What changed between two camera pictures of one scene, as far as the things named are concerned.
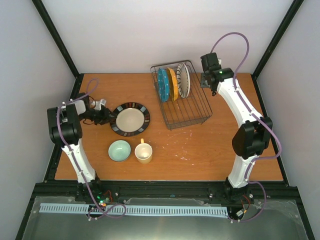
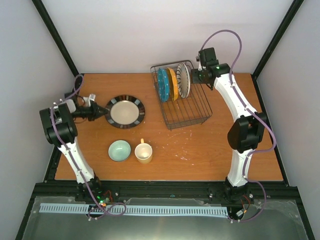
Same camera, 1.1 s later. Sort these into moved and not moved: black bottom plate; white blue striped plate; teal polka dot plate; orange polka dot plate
Moved: black bottom plate
Not moved: orange polka dot plate; teal polka dot plate; white blue striped plate
